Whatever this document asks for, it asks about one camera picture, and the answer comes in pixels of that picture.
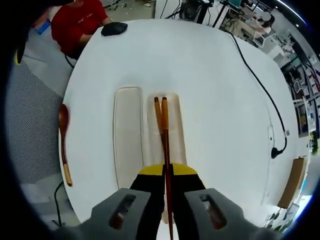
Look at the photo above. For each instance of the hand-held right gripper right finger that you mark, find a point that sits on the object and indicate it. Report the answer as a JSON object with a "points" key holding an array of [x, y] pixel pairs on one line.
{"points": [[190, 197]]}

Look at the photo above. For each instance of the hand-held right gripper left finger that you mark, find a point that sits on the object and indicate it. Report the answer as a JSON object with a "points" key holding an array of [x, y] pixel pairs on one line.
{"points": [[145, 195]]}

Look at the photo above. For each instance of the brown wooden chopstick utensil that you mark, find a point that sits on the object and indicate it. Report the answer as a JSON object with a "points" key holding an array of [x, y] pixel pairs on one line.
{"points": [[167, 150], [158, 117]]}

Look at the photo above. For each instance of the beige cutlery case lid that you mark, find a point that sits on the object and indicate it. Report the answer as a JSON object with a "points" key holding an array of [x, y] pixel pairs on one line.
{"points": [[127, 135]]}

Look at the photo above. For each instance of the beige cutlery case base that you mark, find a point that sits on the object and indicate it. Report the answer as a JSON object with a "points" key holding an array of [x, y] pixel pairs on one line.
{"points": [[176, 135]]}

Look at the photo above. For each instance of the brown wooden spoon utensil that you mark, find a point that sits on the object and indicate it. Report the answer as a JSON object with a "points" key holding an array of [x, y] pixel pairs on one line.
{"points": [[64, 120]]}

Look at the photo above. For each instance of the grey mesh chair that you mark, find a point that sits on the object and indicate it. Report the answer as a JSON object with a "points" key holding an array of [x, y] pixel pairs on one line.
{"points": [[32, 120]]}

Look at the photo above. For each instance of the black computer mouse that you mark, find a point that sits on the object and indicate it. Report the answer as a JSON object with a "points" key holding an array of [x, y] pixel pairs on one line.
{"points": [[113, 28]]}

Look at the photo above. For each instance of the brown cardboard box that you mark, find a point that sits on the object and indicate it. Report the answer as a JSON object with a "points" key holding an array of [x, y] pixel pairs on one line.
{"points": [[292, 182]]}

